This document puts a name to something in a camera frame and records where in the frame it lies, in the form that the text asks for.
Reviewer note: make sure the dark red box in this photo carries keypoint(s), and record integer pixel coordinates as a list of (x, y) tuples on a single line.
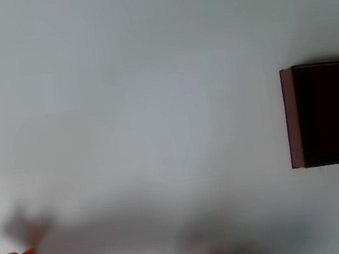
[(328, 114)]

